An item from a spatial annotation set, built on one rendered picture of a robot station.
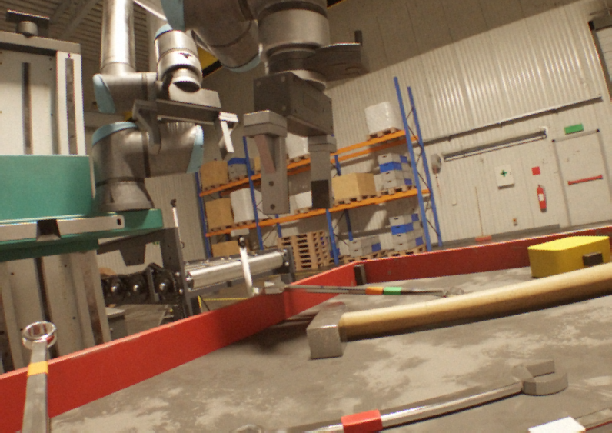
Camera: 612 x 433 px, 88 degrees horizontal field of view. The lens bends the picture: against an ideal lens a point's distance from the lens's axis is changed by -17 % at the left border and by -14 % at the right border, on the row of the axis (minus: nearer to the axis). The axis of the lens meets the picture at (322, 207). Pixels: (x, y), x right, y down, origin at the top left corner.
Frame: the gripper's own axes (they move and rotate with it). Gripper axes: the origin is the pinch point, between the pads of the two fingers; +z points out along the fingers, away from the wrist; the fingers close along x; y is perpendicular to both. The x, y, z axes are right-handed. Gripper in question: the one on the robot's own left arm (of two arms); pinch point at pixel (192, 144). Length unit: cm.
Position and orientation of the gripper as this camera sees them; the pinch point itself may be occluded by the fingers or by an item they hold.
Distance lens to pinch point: 69.0
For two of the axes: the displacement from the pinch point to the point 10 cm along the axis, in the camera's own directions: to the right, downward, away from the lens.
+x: 7.8, 0.2, 6.3
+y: 5.4, -5.4, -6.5
